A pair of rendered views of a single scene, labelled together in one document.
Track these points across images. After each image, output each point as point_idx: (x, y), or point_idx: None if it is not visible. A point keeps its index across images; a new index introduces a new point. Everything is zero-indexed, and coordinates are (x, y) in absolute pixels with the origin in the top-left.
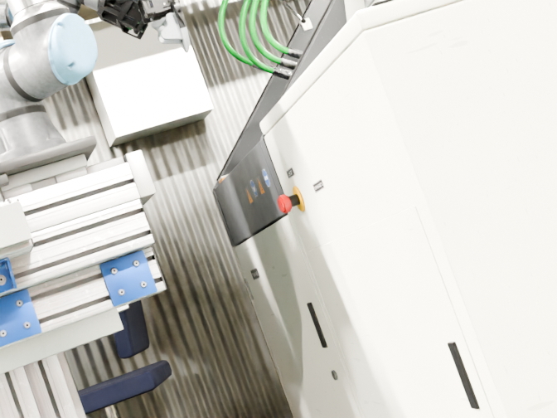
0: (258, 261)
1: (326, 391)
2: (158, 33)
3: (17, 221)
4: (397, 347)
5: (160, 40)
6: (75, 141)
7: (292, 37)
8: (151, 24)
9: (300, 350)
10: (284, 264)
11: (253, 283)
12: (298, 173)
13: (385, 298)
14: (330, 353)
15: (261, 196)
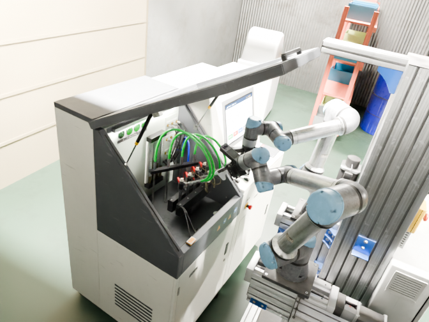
0: (201, 260)
1: (213, 275)
2: (225, 176)
3: None
4: (254, 220)
5: (246, 174)
6: (306, 200)
7: (130, 173)
8: (227, 172)
9: (206, 275)
10: (222, 240)
11: (186, 281)
12: (251, 197)
13: (258, 209)
14: (225, 253)
15: (227, 220)
